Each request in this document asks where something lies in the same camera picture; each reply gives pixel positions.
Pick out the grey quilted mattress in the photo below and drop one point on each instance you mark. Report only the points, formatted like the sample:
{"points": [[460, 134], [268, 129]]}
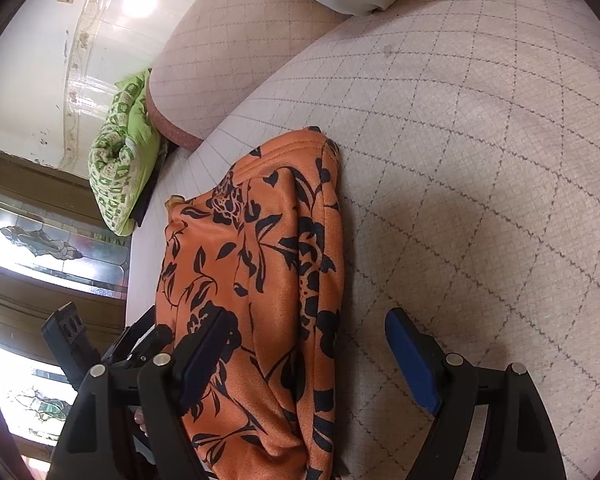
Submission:
{"points": [[480, 185]]}

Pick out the green patterned cloth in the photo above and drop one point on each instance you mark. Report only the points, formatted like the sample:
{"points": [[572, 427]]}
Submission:
{"points": [[115, 160]]}

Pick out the person's left hand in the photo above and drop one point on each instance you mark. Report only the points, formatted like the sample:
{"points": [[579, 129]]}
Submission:
{"points": [[141, 417]]}

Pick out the orange floral garment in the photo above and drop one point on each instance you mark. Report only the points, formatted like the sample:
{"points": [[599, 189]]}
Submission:
{"points": [[275, 270]]}

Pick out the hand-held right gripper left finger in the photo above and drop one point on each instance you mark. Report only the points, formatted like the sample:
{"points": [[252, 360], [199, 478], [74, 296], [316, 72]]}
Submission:
{"points": [[205, 360]]}

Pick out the pink quilted cushion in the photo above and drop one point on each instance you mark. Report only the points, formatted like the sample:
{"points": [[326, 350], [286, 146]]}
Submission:
{"points": [[220, 60]]}

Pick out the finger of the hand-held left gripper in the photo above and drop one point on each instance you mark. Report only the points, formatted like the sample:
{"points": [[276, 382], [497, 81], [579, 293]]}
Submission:
{"points": [[155, 340], [132, 330]]}

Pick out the wooden stained glass door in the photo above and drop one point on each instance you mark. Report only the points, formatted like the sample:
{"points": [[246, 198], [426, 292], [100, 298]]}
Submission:
{"points": [[30, 200]]}

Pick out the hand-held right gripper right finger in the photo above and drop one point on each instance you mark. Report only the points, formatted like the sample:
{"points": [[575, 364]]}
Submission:
{"points": [[410, 360]]}

